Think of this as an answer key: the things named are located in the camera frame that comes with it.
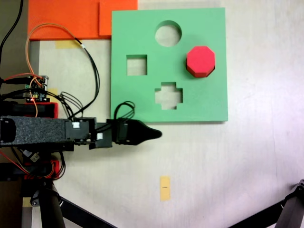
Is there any thin black motor wire loop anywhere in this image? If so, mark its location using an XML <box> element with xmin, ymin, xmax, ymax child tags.
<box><xmin>60</xmin><ymin>91</ymin><xmax>84</xmax><ymax>120</ymax></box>

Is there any black gripper wire loop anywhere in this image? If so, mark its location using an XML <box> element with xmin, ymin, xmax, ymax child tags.
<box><xmin>113</xmin><ymin>101</ymin><xmax>136</xmax><ymax>122</ymax></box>

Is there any grey connector plug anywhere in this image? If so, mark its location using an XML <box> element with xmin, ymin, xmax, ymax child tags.
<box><xmin>22</xmin><ymin>149</ymin><xmax>40</xmax><ymax>164</ymax></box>

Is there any orange and red wire bundle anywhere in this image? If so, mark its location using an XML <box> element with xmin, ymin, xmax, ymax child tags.
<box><xmin>0</xmin><ymin>149</ymin><xmax>67</xmax><ymax>179</ymax></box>

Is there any small circuit board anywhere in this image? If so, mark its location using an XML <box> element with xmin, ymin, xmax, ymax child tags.
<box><xmin>23</xmin><ymin>75</ymin><xmax>50</xmax><ymax>102</ymax></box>

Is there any long black wire pair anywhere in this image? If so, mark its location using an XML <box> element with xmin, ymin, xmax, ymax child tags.
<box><xmin>74</xmin><ymin>37</ymin><xmax>101</xmax><ymax>119</ymax></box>

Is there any red octagonal pillar block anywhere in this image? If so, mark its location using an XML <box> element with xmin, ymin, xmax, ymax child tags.
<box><xmin>185</xmin><ymin>46</ymin><xmax>217</xmax><ymax>78</ymax></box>

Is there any thick black cable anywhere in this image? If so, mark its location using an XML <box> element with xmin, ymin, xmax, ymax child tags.
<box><xmin>0</xmin><ymin>0</ymin><xmax>25</xmax><ymax>65</ymax></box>

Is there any large orange flat block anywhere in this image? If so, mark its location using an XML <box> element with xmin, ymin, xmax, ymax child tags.
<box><xmin>28</xmin><ymin>0</ymin><xmax>113</xmax><ymax>40</ymax></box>

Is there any green shape sorter board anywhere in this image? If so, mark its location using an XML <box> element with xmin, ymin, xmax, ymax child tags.
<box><xmin>110</xmin><ymin>7</ymin><xmax>229</xmax><ymax>124</ymax></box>

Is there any thin orange wire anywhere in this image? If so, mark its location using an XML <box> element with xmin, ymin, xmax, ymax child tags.
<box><xmin>24</xmin><ymin>22</ymin><xmax>77</xmax><ymax>81</ymax></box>

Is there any yellow tape marker strip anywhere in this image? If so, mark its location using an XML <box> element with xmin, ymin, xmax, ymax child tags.
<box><xmin>159</xmin><ymin>175</ymin><xmax>171</xmax><ymax>202</ymax></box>

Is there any wide yellow tape piece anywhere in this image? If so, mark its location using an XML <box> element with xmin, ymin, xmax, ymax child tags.
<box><xmin>55</xmin><ymin>39</ymin><xmax>78</xmax><ymax>50</ymax></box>

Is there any red base clamp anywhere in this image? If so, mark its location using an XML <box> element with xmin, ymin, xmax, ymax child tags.
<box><xmin>23</xmin><ymin>100</ymin><xmax>59</xmax><ymax>119</ymax></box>
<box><xmin>23</xmin><ymin>159</ymin><xmax>60</xmax><ymax>180</ymax></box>

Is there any black plug cable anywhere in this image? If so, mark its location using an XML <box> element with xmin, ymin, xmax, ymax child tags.
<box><xmin>0</xmin><ymin>90</ymin><xmax>27</xmax><ymax>100</ymax></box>
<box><xmin>0</xmin><ymin>75</ymin><xmax>33</xmax><ymax>86</ymax></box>

